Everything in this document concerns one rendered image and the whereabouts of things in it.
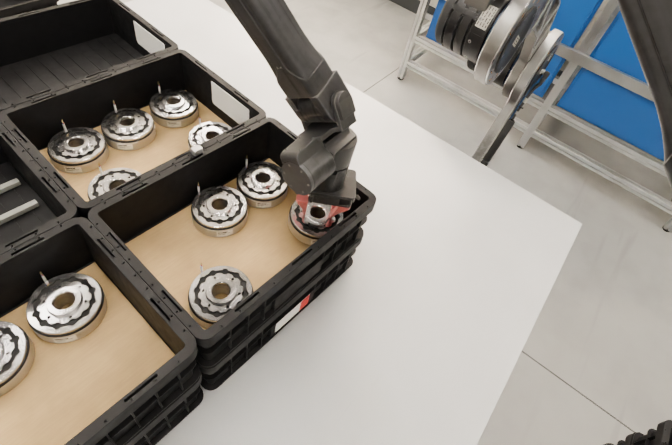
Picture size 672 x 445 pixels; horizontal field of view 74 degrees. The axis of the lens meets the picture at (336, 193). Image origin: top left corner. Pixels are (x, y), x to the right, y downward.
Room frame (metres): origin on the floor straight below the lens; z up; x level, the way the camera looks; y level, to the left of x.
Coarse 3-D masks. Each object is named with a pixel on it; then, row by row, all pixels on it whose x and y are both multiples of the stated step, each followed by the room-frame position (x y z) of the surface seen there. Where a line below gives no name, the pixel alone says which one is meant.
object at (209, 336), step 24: (264, 120) 0.70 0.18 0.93; (216, 144) 0.60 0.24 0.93; (168, 168) 0.51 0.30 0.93; (360, 192) 0.57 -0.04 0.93; (96, 216) 0.38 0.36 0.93; (360, 216) 0.52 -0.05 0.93; (120, 240) 0.35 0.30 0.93; (336, 240) 0.46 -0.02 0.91; (288, 264) 0.38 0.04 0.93; (264, 288) 0.33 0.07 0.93; (240, 312) 0.28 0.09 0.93; (216, 336) 0.24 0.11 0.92
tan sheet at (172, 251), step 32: (288, 192) 0.61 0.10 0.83; (160, 224) 0.46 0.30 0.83; (192, 224) 0.47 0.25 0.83; (256, 224) 0.51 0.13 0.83; (160, 256) 0.39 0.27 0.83; (192, 256) 0.41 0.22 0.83; (224, 256) 0.42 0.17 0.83; (256, 256) 0.44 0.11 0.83; (288, 256) 0.46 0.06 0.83; (256, 288) 0.38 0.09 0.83
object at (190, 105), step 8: (152, 96) 0.76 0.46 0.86; (160, 96) 0.77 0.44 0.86; (184, 96) 0.79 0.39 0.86; (192, 96) 0.79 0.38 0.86; (152, 104) 0.73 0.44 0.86; (160, 104) 0.74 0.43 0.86; (184, 104) 0.76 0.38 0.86; (192, 104) 0.77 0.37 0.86; (160, 112) 0.71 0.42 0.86; (168, 112) 0.72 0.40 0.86; (176, 112) 0.73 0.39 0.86; (184, 112) 0.73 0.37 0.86; (192, 112) 0.75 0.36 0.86
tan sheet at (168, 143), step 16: (208, 112) 0.79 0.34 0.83; (96, 128) 0.65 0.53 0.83; (160, 128) 0.70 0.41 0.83; (176, 128) 0.71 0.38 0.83; (192, 128) 0.72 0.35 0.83; (160, 144) 0.65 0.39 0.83; (176, 144) 0.66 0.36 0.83; (48, 160) 0.53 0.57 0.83; (112, 160) 0.58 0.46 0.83; (128, 160) 0.59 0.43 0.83; (144, 160) 0.60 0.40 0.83; (160, 160) 0.61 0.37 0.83; (64, 176) 0.51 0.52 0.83; (80, 176) 0.52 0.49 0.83; (80, 192) 0.48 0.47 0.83
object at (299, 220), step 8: (296, 208) 0.53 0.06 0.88; (296, 216) 0.51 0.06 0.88; (304, 216) 0.52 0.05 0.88; (336, 216) 0.54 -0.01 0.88; (296, 224) 0.49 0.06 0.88; (304, 224) 0.50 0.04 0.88; (312, 224) 0.50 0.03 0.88; (320, 224) 0.51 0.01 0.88; (328, 224) 0.51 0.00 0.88; (336, 224) 0.52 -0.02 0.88; (304, 232) 0.48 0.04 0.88; (312, 232) 0.49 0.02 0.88; (320, 232) 0.49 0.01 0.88
